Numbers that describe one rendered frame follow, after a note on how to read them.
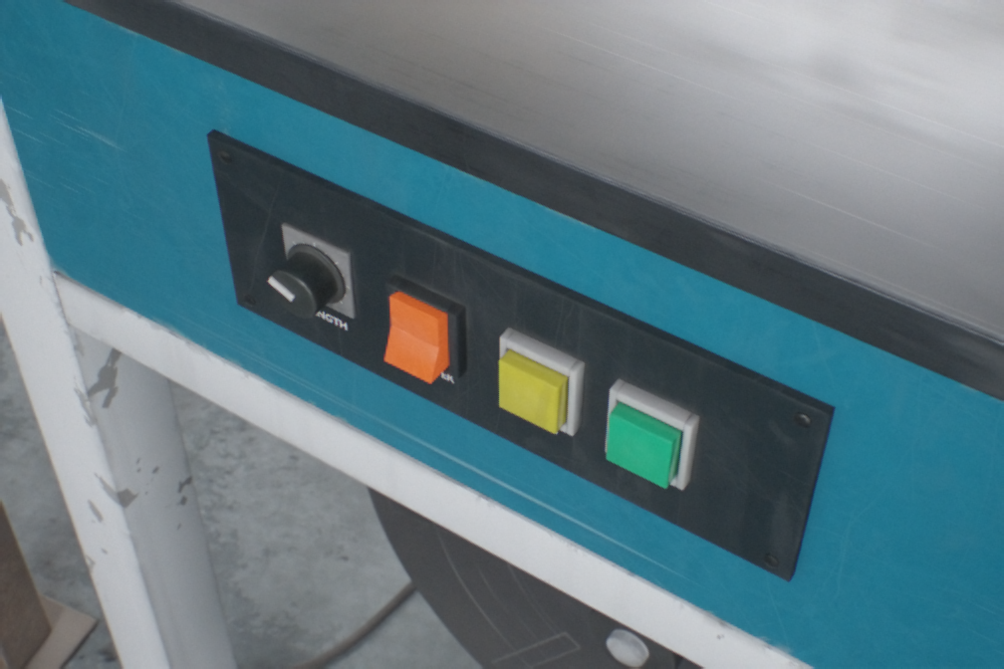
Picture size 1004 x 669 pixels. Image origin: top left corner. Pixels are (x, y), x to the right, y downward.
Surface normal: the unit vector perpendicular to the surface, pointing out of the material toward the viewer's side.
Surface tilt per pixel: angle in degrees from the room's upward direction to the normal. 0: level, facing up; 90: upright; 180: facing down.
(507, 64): 0
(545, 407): 90
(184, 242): 90
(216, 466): 0
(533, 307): 90
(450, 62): 0
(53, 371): 90
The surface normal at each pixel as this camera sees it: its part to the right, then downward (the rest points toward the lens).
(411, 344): -0.51, 0.29
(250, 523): 0.00, -0.70
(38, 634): 0.90, 0.31
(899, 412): -0.55, 0.60
